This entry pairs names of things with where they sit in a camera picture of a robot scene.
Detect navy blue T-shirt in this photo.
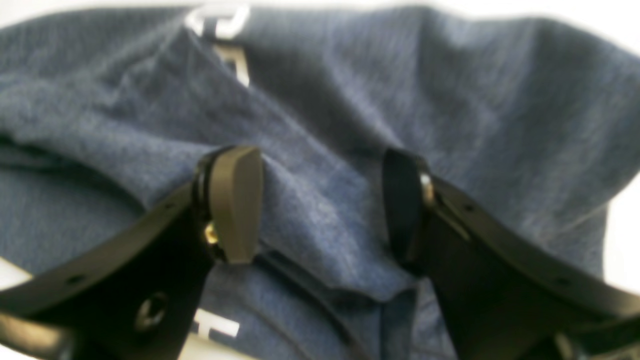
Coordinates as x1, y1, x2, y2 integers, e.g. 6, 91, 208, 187
0, 5, 640, 360

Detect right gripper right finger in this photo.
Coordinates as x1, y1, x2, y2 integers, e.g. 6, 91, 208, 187
382, 148, 640, 360

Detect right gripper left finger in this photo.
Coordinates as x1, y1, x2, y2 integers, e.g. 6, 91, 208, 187
0, 146, 265, 360

